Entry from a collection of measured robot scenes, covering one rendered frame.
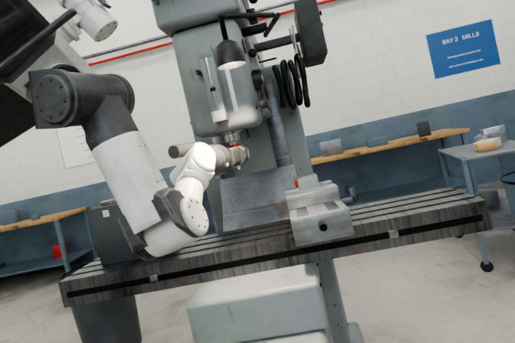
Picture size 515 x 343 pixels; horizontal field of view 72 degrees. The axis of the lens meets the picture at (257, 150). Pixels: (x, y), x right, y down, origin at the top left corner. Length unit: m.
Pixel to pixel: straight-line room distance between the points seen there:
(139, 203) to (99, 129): 0.14
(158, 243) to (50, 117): 0.28
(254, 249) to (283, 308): 0.19
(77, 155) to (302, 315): 5.64
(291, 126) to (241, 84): 0.49
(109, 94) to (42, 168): 6.03
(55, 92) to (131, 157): 0.15
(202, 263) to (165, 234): 0.43
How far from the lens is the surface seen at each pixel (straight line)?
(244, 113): 1.02
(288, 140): 1.47
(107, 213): 1.25
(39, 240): 6.93
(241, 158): 1.05
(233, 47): 0.88
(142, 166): 0.65
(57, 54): 0.76
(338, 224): 0.93
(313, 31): 1.35
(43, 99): 0.68
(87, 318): 2.93
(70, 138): 6.38
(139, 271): 1.16
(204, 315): 0.99
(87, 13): 0.88
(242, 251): 1.05
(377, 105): 5.44
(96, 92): 0.67
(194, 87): 1.06
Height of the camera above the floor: 1.26
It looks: 1 degrees down
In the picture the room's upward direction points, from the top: 13 degrees counter-clockwise
